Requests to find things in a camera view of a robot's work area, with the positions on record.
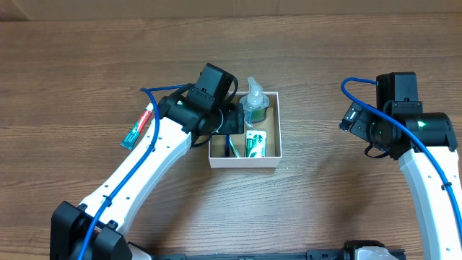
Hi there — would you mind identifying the blue disposable razor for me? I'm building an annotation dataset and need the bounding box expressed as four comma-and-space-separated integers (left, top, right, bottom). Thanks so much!
225, 134, 230, 157

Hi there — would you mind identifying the clear soap pump bottle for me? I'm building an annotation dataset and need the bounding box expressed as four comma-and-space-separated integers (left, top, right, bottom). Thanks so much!
240, 77, 270, 124

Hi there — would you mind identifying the green white packet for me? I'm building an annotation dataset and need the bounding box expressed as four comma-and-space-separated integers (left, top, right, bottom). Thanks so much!
245, 121, 267, 158

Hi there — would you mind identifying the green white toothbrush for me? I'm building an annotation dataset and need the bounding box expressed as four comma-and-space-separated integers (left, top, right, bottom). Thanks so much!
230, 138, 241, 157

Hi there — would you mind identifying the red green toothpaste tube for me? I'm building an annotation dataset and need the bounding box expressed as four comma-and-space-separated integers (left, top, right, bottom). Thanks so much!
121, 103, 153, 150

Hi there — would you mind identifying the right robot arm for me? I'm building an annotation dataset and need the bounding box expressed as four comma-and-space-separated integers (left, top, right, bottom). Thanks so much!
339, 103, 461, 259

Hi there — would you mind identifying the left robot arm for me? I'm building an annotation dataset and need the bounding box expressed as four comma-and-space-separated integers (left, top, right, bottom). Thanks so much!
50, 92, 244, 260

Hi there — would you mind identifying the white cardboard box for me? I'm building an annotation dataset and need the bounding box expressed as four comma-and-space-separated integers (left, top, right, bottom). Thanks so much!
208, 92, 282, 168

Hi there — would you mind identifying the right blue cable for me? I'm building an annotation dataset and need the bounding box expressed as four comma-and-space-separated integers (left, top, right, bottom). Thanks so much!
340, 77, 462, 232

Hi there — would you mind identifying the blue cable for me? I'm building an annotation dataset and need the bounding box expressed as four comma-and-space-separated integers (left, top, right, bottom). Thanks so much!
76, 84, 188, 260
340, 77, 462, 232

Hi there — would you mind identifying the left blue cable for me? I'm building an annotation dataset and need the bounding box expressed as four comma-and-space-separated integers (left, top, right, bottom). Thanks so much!
76, 84, 188, 260

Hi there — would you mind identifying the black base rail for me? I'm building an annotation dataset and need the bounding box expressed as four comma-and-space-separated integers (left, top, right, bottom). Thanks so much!
154, 249, 353, 260

